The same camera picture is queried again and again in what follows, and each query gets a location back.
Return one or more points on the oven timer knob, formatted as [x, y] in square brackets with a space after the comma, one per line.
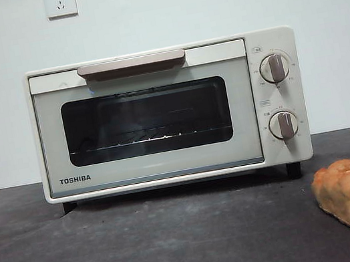
[284, 125]

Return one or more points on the white Toshiba toaster oven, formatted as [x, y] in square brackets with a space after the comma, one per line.
[289, 155]

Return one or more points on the oven temperature knob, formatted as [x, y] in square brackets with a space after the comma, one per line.
[274, 68]

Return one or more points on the white wall socket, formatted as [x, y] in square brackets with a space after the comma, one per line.
[60, 5]

